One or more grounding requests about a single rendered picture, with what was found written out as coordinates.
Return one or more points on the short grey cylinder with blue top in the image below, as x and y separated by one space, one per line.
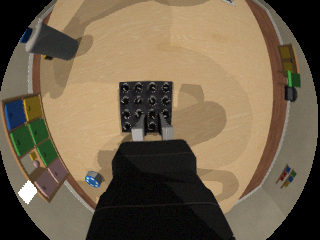
93 179

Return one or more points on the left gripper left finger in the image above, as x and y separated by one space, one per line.
137 132

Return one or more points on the grey bottle with blue cap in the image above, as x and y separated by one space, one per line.
47 41

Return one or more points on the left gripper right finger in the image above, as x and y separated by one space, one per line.
165 130

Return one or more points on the black knob box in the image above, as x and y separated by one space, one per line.
137 98

